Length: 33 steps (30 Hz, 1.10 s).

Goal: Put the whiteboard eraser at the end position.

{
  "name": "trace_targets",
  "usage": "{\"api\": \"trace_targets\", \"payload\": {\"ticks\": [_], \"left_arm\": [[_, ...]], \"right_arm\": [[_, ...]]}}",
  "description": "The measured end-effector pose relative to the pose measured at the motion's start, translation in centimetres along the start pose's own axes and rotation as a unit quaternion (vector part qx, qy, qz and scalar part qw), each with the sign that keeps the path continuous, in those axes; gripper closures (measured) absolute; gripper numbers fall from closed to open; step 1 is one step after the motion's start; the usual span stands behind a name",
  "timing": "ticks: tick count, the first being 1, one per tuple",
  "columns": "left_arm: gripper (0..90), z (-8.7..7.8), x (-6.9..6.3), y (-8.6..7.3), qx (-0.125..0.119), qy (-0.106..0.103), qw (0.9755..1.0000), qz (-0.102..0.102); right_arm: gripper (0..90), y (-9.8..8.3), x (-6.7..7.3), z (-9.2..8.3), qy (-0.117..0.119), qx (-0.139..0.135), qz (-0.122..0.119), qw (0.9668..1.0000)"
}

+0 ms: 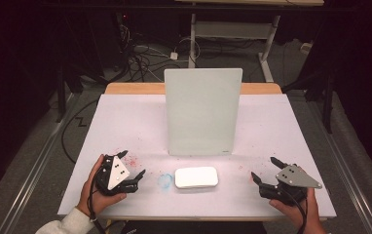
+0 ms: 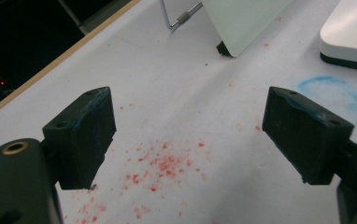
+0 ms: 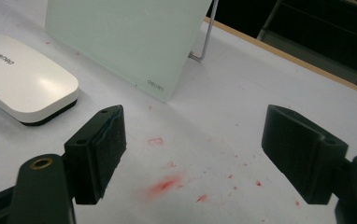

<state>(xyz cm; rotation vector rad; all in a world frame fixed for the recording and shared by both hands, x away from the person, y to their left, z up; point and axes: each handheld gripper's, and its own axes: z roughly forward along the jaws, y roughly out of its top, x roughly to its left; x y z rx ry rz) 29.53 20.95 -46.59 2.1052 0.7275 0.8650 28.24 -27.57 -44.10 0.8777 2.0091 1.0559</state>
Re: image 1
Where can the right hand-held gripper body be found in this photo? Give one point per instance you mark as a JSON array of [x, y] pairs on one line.
[[296, 178]]

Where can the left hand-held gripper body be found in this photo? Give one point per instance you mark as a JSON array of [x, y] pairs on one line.
[[116, 174]]

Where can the white eraser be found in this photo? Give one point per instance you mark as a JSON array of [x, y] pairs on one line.
[[196, 177]]

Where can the small whiteboard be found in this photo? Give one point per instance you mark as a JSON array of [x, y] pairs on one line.
[[203, 113]]

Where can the person's left hand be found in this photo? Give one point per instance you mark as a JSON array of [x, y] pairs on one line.
[[101, 201]]

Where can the person's right hand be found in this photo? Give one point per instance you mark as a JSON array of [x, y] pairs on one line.
[[292, 213]]

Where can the large white paper sheet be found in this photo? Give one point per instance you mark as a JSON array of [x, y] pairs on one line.
[[135, 130]]

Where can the wooden table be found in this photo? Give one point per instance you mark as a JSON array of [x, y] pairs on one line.
[[135, 88]]

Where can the black metal stand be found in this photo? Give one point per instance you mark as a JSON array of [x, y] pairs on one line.
[[328, 104], [60, 97]]

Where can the small white power adapter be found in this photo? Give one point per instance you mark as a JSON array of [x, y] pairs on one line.
[[174, 56]]

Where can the white power strip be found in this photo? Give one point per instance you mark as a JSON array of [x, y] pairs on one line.
[[306, 47]]

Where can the metal floor rail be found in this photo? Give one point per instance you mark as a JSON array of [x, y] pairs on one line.
[[346, 169], [31, 178]]

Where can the white metal desk frame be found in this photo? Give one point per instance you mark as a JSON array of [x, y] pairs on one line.
[[232, 30]]

